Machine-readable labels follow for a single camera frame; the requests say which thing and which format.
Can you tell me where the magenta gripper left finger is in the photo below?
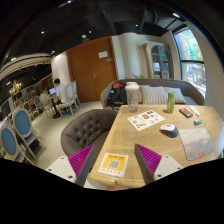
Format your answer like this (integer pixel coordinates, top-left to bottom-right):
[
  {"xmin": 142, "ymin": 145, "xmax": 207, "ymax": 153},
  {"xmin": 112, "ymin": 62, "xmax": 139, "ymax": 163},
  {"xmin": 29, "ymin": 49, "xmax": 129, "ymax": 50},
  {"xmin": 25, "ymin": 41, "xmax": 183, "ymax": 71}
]
[{"xmin": 68, "ymin": 145, "xmax": 94, "ymax": 187}]

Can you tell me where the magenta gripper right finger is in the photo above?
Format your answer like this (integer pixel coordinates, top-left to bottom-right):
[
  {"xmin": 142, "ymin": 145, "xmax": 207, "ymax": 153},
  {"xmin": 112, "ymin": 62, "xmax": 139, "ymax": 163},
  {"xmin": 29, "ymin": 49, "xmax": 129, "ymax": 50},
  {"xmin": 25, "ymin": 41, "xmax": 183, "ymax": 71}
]
[{"xmin": 134, "ymin": 144, "xmax": 162, "ymax": 184}]

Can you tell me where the white and blue computer mouse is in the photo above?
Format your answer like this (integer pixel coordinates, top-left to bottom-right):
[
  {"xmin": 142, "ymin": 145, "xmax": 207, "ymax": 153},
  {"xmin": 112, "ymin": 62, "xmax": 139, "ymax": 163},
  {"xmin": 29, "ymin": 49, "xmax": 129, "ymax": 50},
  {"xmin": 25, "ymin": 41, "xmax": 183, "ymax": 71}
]
[{"xmin": 160, "ymin": 124, "xmax": 179, "ymax": 138}]

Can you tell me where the patterned mouse pad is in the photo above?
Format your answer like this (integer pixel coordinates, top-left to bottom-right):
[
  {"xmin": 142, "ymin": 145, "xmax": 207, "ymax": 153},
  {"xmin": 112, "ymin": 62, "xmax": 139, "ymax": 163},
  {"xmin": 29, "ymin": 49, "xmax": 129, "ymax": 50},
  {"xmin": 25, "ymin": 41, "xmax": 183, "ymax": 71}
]
[{"xmin": 179, "ymin": 128, "xmax": 214, "ymax": 161}]

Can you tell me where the yellow QR code card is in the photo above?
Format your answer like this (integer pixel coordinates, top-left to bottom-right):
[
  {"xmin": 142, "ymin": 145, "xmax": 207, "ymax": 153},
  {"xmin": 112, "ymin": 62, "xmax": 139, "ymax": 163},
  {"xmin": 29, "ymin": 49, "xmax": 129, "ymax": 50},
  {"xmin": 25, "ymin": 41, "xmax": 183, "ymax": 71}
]
[{"xmin": 97, "ymin": 153, "xmax": 129, "ymax": 177}]

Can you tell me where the wooden table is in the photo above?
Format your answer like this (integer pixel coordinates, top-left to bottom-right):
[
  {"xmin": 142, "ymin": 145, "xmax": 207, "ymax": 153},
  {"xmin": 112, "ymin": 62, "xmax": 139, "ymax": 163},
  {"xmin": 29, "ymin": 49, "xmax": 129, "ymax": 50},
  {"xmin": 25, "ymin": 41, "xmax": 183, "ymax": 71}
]
[{"xmin": 90, "ymin": 105, "xmax": 224, "ymax": 188}]

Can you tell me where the grey tufted armchair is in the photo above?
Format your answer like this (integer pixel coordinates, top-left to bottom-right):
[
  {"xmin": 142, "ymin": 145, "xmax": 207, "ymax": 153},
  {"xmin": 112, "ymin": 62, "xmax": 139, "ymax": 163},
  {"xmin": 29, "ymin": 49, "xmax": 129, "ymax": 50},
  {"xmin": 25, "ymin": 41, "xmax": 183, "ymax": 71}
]
[{"xmin": 60, "ymin": 108, "xmax": 119, "ymax": 158}]

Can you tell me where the white sticker sheet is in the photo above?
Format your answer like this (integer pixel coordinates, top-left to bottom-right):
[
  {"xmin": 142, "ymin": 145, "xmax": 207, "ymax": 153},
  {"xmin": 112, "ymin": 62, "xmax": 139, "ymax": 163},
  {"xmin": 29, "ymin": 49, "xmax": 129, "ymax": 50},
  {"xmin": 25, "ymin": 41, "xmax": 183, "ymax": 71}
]
[{"xmin": 128, "ymin": 110, "xmax": 164, "ymax": 131}]

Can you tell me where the black and red box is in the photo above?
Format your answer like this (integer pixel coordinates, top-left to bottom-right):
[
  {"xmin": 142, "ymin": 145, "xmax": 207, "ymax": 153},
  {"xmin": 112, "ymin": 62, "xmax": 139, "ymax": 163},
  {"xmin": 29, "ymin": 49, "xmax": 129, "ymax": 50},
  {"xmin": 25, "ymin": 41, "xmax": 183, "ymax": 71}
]
[{"xmin": 179, "ymin": 108, "xmax": 193, "ymax": 118}]

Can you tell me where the small teal eraser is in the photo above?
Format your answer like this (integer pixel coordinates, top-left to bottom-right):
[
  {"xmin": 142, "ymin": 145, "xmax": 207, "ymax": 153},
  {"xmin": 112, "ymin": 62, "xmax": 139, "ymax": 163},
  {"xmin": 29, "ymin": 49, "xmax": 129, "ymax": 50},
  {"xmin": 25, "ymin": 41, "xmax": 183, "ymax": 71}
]
[{"xmin": 194, "ymin": 120, "xmax": 202, "ymax": 126}]

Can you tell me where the striped cushion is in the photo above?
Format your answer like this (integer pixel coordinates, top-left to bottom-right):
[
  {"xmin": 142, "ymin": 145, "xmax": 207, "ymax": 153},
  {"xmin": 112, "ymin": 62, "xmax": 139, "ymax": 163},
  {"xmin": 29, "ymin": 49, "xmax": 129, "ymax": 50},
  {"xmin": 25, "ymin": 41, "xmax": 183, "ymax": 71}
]
[
  {"xmin": 141, "ymin": 85, "xmax": 168, "ymax": 105},
  {"xmin": 164, "ymin": 87, "xmax": 186, "ymax": 104}
]

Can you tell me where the green drink can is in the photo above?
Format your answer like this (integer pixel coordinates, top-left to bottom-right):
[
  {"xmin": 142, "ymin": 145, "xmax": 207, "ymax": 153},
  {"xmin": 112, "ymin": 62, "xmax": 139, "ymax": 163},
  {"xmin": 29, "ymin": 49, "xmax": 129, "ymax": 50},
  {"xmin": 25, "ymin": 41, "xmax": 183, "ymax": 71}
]
[{"xmin": 167, "ymin": 92, "xmax": 175, "ymax": 114}]

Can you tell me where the small white tube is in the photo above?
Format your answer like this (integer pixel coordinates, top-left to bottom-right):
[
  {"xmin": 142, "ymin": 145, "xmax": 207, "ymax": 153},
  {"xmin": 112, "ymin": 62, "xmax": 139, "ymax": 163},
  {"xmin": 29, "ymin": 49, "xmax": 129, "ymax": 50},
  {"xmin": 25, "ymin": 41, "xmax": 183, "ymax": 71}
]
[{"xmin": 190, "ymin": 106, "xmax": 200, "ymax": 117}]

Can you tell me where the blue round-back chair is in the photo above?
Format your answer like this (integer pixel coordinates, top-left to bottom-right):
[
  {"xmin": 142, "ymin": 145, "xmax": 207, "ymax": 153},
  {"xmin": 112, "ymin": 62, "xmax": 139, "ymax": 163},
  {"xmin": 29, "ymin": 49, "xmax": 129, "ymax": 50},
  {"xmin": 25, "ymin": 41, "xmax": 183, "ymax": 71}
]
[
  {"xmin": 12, "ymin": 108, "xmax": 46, "ymax": 159},
  {"xmin": 0, "ymin": 125, "xmax": 33, "ymax": 165}
]

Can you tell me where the black backpack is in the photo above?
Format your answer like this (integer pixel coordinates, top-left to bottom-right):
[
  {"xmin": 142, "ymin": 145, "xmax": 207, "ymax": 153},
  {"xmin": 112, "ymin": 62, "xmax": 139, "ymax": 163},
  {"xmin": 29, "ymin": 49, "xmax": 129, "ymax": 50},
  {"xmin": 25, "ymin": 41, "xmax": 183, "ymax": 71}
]
[{"xmin": 107, "ymin": 82, "xmax": 127, "ymax": 107}]

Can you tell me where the white dining chair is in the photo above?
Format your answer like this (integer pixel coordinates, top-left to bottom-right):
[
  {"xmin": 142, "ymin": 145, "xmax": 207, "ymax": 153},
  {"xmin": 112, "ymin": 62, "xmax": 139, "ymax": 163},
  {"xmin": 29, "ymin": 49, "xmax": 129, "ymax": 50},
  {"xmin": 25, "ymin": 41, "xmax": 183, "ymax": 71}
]
[{"xmin": 57, "ymin": 83, "xmax": 77, "ymax": 114}]

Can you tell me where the seated person in white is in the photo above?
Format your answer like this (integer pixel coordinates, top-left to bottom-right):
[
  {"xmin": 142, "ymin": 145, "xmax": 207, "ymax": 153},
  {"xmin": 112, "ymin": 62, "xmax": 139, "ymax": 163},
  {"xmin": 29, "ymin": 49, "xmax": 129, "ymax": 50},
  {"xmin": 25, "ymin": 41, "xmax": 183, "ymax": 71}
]
[{"xmin": 52, "ymin": 78, "xmax": 71, "ymax": 120}]

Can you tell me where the grey sofa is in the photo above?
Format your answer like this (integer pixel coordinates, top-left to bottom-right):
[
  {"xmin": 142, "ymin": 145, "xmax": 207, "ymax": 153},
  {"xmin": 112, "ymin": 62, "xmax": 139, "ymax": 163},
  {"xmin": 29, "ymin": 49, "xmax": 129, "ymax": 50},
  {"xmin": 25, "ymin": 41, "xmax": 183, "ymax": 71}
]
[{"xmin": 100, "ymin": 78, "xmax": 205, "ymax": 110}]

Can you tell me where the white glass cabinet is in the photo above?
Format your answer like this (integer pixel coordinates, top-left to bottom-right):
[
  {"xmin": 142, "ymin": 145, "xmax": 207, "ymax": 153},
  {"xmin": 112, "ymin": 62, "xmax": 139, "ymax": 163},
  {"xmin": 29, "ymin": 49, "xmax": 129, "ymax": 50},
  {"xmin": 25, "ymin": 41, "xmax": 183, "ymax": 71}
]
[{"xmin": 143, "ymin": 41, "xmax": 173, "ymax": 79}]

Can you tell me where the brown wooden door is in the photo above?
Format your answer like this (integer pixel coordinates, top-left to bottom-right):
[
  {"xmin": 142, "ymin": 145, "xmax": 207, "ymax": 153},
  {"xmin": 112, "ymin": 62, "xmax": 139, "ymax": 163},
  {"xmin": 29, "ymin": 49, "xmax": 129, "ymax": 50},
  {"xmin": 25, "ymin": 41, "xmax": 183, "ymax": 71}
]
[{"xmin": 66, "ymin": 37, "xmax": 117, "ymax": 103}]

